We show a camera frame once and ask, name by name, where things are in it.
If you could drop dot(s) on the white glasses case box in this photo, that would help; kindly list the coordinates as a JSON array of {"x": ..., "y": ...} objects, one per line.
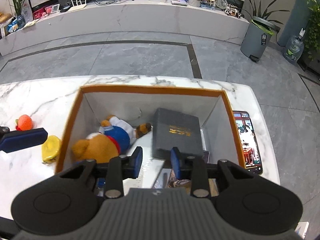
[{"x": 150, "y": 168}]

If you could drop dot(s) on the black smartphone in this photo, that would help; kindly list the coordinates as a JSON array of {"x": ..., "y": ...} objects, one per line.
[{"x": 253, "y": 161}]

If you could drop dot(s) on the orange storage box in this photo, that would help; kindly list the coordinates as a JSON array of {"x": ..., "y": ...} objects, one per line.
[{"x": 137, "y": 104}]

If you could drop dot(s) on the green potted plant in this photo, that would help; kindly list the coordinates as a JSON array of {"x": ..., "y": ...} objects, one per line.
[{"x": 262, "y": 12}]

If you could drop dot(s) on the yellow tape measure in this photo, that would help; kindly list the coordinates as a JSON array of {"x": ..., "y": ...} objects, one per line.
[{"x": 50, "y": 149}]

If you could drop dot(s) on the grey trash bin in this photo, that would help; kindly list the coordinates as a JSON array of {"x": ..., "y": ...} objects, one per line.
[{"x": 257, "y": 37}]

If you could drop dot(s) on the blue water jug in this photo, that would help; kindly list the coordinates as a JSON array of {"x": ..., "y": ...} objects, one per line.
[{"x": 294, "y": 47}]

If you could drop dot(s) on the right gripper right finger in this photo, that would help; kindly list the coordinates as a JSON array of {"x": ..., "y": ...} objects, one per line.
[{"x": 192, "y": 172}]

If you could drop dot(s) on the dark grey gift box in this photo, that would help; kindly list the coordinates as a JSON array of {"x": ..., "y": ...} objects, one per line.
[{"x": 175, "y": 129}]

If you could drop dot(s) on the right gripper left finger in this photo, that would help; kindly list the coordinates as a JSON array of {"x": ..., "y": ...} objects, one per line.
[{"x": 119, "y": 169}]

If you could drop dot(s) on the dark picture card pack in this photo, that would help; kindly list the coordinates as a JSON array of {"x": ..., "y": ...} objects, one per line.
[{"x": 182, "y": 177}]

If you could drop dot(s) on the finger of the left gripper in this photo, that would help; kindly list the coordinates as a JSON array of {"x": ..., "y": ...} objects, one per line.
[{"x": 12, "y": 141}]

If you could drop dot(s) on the orange crochet ball toy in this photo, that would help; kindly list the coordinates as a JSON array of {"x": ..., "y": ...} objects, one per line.
[{"x": 24, "y": 123}]

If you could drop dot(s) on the brown plush bear keychain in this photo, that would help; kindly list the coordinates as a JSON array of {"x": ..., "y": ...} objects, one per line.
[{"x": 114, "y": 138}]

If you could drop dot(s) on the white wifi router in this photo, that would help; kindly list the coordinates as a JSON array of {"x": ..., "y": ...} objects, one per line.
[{"x": 77, "y": 5}]

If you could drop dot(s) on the white marble tv bench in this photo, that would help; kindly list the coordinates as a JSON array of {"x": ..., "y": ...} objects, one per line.
[{"x": 127, "y": 16}]

